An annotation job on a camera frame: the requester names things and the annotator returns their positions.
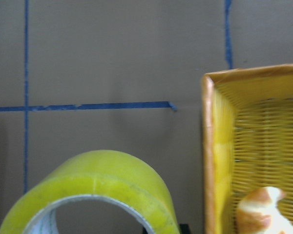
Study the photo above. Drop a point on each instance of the toy croissant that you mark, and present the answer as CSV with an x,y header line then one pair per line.
x,y
258,213

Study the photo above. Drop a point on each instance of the yellow orange-rimmed basket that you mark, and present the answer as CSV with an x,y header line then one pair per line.
x,y
247,139

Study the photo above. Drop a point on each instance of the yellow packing tape roll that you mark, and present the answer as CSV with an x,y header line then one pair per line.
x,y
111,176

